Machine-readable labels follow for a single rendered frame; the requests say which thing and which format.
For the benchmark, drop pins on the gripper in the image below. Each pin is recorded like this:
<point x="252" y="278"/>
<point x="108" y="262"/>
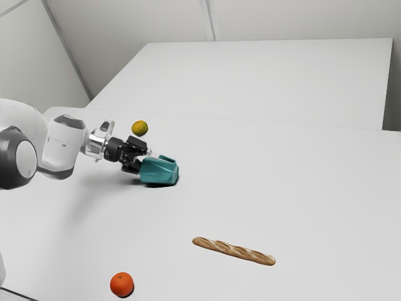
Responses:
<point x="120" y="150"/>

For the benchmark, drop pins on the baguette bread loaf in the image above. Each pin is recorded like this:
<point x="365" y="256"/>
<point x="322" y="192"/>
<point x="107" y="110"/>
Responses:
<point x="233" y="251"/>

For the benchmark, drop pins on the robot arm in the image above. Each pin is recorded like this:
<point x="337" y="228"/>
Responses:
<point x="28" y="131"/>

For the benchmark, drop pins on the yellow-green citrus fruit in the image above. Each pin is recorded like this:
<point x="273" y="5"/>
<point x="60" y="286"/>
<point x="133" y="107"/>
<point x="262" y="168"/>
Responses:
<point x="139" y="128"/>

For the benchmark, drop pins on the orange fruit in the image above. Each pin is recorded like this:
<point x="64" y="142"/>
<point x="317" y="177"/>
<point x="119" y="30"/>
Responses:
<point x="121" y="284"/>

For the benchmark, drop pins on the teal faceted mug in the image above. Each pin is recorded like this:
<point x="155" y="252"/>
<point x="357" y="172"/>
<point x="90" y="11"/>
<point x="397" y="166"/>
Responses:
<point x="158" y="172"/>

